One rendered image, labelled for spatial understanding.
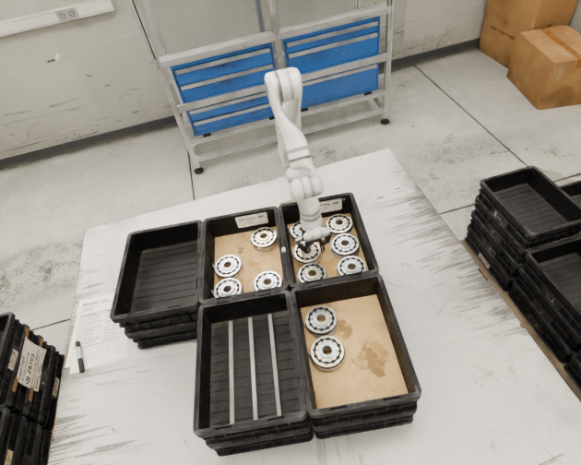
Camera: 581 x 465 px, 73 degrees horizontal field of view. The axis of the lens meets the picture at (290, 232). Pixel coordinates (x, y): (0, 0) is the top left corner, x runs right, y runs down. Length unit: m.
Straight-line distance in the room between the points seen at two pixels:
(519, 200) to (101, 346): 2.01
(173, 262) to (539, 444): 1.33
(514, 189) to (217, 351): 1.70
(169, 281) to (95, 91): 2.78
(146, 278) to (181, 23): 2.63
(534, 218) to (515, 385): 1.00
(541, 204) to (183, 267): 1.72
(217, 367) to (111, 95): 3.17
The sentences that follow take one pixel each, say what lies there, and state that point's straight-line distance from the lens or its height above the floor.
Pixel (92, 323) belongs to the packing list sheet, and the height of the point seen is 0.70.
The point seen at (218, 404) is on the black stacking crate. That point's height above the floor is 0.83.
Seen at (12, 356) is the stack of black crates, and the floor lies 0.52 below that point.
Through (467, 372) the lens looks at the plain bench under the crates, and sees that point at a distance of 1.44.
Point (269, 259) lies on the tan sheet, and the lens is 1.51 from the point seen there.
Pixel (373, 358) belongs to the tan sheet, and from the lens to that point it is 1.27.
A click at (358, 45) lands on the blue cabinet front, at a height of 0.71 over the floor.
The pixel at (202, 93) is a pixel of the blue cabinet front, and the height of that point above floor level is 0.64.
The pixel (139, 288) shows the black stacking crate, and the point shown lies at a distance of 1.61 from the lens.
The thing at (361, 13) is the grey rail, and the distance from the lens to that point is 3.17.
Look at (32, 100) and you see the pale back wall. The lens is 4.25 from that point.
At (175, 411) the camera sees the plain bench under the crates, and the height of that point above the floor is 0.70.
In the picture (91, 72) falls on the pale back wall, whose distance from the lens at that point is 4.03.
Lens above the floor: 1.99
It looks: 47 degrees down
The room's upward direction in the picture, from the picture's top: 11 degrees counter-clockwise
